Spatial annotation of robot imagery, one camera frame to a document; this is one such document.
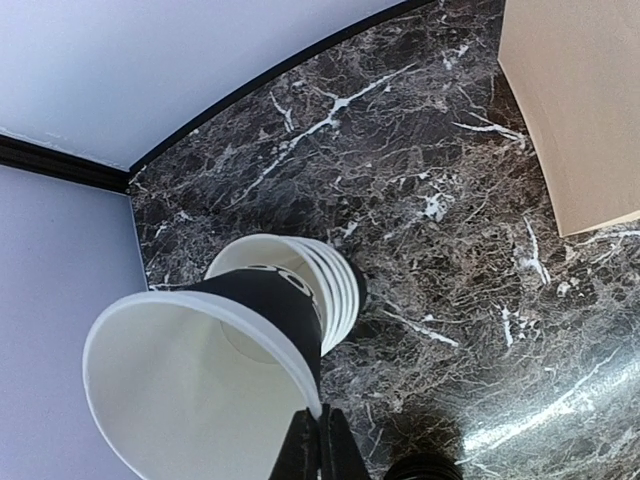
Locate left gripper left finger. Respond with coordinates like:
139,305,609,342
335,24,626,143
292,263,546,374
269,410,320,480

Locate black paper coffee cup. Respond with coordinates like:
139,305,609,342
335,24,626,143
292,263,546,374
82,266,322,479

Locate left black frame post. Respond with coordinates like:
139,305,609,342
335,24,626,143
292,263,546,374
1,135,129,194

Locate stack of black lids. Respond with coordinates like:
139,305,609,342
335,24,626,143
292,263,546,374
384,453,463,480

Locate brown paper bag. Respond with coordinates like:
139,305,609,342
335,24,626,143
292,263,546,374
498,0,639,237

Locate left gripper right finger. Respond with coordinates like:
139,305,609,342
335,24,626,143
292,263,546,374
319,404,370,480

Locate stack of paper cups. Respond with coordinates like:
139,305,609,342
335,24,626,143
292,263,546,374
204,233,367,355

